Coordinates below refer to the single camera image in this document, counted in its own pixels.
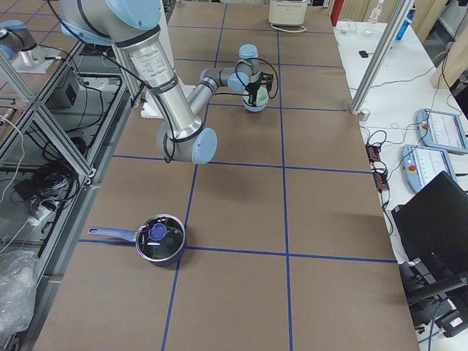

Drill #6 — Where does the blue teach pendant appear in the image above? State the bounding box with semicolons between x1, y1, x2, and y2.
401;144;457;193
415;108;467;154

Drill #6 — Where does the near blue teach pendant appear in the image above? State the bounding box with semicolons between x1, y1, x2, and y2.
401;144;457;193

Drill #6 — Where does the orange black usb hub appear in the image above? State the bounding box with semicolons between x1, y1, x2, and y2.
366;144;390;193

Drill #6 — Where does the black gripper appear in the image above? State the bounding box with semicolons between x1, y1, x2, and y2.
245;80;261;106

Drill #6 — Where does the white toaster power cable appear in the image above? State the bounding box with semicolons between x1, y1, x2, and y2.
271;23;309;34

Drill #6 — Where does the crumpled clear plastic bag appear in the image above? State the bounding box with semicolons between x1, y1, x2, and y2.
1;250;39;337

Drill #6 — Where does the dark blue saucepan with lid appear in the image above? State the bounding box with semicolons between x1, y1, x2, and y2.
87;214;186;267

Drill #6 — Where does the blue water bottle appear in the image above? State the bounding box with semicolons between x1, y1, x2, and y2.
395;7;416;41

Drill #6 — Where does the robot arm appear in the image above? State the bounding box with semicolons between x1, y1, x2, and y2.
60;1;260;164

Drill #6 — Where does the blue bowl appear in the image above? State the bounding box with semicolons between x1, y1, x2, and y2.
243;102;267;113

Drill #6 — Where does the aluminium frame post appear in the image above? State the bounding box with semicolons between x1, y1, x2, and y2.
349;0;413;121

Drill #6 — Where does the white pedestal column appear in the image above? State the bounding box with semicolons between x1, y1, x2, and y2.
132;14;195;119

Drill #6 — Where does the green bowl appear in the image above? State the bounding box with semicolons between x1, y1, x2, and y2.
242;87;269;106

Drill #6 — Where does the black laptop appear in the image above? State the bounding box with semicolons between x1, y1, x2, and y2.
391;171;467;273

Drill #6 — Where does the far blue teach pendant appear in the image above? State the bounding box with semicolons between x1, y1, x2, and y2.
415;108;467;154

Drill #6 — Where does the white chrome toaster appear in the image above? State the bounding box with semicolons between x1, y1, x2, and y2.
268;0;308;26

